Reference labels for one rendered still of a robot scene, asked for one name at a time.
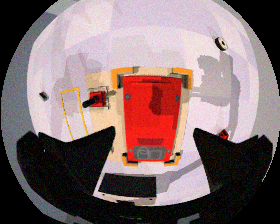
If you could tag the beige flat slab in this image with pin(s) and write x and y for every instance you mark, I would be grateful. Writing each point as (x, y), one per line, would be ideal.
(113, 114)

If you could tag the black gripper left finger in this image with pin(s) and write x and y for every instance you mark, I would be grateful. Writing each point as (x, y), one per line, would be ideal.
(85, 157)

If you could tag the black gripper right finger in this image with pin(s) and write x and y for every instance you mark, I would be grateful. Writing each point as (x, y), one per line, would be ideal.
(219, 155)

